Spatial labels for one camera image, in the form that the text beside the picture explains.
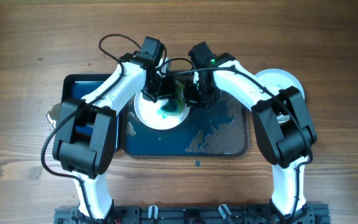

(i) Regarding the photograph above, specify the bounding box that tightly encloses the green yellow scrub sponge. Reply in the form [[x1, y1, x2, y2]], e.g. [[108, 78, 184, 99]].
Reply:
[[159, 81, 185, 116]]

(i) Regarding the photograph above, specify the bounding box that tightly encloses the small blue droplet on table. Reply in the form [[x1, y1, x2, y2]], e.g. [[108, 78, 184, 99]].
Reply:
[[195, 160, 201, 167]]

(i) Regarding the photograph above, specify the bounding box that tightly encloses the white plate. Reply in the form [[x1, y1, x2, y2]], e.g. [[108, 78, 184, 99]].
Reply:
[[134, 92, 190, 130], [254, 68, 306, 125]]

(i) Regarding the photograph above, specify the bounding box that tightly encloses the large dark serving tray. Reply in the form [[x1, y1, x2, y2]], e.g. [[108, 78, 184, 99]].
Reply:
[[119, 91, 249, 157]]

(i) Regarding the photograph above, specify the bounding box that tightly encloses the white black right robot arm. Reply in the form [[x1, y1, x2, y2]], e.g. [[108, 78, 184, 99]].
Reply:
[[184, 42, 317, 222]]

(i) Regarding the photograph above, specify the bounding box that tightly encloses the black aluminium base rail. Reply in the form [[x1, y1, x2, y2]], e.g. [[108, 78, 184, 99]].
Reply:
[[53, 203, 331, 224]]

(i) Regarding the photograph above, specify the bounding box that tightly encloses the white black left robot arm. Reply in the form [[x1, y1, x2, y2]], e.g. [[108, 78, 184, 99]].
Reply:
[[44, 37, 175, 223]]

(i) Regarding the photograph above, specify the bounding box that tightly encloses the water puddle on table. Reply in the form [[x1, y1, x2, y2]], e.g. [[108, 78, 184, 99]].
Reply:
[[46, 103, 61, 129]]

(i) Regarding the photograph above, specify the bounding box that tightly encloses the small black water tray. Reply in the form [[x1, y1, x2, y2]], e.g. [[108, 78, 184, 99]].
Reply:
[[62, 73, 122, 153]]

